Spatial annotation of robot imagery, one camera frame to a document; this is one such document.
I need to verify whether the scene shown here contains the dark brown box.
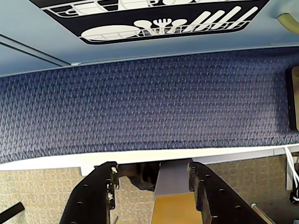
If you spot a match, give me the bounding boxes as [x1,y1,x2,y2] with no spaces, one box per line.
[284,66,299,131]

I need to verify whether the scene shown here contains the yellow wooden board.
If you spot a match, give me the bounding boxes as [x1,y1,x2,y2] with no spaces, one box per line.
[150,192,203,224]

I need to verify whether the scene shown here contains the black dish rack print panel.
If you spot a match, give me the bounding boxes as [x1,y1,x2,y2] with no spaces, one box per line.
[39,0,271,45]

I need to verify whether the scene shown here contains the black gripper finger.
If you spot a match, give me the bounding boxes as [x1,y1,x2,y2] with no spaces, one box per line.
[59,161,120,224]
[187,161,271,224]

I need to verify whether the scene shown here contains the gray table leg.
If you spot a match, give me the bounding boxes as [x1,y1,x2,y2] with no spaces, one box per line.
[153,161,195,196]

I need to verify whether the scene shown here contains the light blue toy kitchen board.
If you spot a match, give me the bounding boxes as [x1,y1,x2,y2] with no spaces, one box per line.
[0,0,299,77]

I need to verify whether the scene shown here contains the thin metal rod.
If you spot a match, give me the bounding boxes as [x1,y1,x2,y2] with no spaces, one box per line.
[250,203,271,224]

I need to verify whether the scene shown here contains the white cable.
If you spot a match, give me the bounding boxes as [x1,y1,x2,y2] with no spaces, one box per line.
[285,146,299,194]

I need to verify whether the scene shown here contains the black flat strip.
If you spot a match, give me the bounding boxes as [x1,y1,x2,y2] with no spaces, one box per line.
[0,202,25,220]

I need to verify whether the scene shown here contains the blue woven mat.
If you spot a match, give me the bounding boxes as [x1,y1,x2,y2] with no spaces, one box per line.
[0,48,299,164]

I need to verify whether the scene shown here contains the beige curved handle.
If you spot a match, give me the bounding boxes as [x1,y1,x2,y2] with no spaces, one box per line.
[271,11,299,35]

